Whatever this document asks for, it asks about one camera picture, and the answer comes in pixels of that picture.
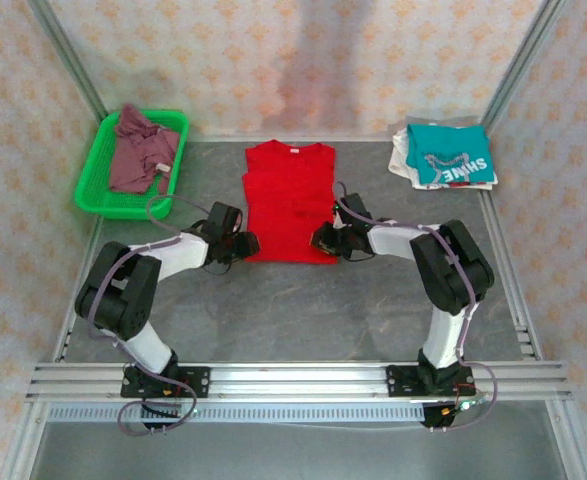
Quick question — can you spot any red t-shirt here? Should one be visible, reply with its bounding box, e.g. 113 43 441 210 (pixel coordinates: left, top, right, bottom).
242 140 340 266

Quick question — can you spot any stack of folded shirts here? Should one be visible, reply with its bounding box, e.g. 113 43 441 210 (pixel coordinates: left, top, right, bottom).
388 125 500 193

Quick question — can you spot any teal printed t-shirt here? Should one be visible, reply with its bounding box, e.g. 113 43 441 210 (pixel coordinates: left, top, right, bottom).
404 122 500 187

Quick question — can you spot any maroon t-shirt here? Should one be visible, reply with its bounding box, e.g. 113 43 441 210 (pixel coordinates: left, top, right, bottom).
107 103 182 196

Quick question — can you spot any green plastic basket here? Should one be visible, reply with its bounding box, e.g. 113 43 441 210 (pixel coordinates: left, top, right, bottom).
74 108 191 222

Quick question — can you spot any small green circuit board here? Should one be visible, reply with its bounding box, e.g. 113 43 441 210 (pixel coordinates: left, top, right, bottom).
441 398 490 417

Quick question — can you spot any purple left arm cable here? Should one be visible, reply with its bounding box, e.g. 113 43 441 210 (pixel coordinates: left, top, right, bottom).
85 194 212 439

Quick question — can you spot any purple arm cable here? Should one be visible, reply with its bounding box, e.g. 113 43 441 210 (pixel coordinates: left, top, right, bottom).
85 194 212 439
334 180 500 434

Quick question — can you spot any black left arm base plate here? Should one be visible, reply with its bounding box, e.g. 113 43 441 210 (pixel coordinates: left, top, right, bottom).
119 364 212 402

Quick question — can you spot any aluminium crossbeam rail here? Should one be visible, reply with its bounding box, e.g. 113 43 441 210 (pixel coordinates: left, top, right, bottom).
24 361 573 404

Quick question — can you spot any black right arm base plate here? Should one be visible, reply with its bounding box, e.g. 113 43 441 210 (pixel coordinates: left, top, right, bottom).
386 363 475 400

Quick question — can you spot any aluminium table side rail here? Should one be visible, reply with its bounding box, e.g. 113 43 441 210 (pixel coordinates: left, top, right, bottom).
476 191 543 362
51 214 105 363

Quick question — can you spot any grey slotted cable duct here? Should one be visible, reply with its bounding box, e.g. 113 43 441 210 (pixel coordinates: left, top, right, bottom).
46 402 427 424

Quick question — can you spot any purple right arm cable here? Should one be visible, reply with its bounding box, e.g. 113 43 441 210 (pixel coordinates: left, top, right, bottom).
334 180 500 434

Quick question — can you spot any aluminium frame post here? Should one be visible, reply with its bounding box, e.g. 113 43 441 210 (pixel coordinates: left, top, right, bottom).
26 0 110 122
479 0 568 134

